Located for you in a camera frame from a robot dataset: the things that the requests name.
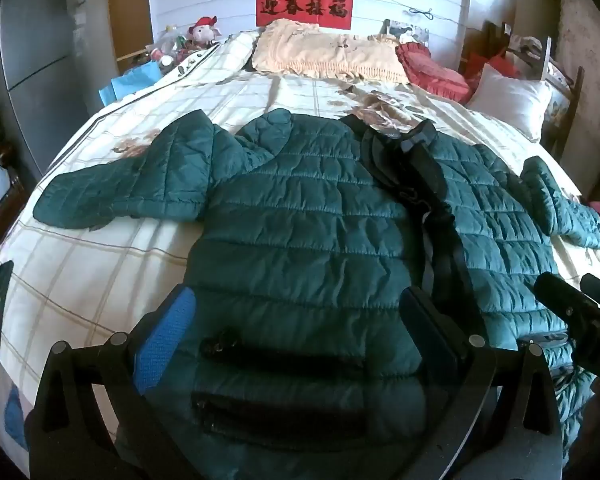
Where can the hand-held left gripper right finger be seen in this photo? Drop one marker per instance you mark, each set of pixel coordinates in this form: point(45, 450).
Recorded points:
point(430, 325)

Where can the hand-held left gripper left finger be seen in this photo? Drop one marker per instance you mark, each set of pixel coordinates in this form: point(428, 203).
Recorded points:
point(164, 340)

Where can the dark green puffer jacket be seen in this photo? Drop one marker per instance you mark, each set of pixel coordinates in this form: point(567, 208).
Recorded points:
point(300, 220)

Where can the bed with floral checked sheet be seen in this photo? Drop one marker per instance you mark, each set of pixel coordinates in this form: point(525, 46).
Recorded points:
point(109, 270)

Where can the blue cloth patch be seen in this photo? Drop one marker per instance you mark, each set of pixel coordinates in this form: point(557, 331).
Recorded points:
point(15, 412)

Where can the white pillow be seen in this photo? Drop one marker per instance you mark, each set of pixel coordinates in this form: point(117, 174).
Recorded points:
point(512, 97)

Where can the wooden chair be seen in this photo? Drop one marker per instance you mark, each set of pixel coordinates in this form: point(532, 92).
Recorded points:
point(560, 65)

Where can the red ruffled cushion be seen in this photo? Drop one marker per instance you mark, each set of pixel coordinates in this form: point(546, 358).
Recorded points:
point(432, 72)

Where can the light blue bag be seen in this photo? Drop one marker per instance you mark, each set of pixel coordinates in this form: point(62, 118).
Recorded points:
point(129, 82)

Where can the beige fringed pillow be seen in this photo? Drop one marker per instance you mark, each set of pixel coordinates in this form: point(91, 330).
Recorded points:
point(325, 52)

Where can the framed photo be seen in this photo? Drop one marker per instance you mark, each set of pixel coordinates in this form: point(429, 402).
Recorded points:
point(406, 31)

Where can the grey refrigerator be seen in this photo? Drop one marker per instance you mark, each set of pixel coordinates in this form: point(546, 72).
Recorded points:
point(39, 65)

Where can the plush toy with red hat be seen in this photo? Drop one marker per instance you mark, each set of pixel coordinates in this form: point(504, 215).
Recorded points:
point(204, 30)

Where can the wooden door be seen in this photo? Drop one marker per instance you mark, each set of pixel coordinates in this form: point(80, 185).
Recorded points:
point(129, 7)

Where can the red wall banner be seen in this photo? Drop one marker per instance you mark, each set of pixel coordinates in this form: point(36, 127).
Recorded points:
point(304, 7)

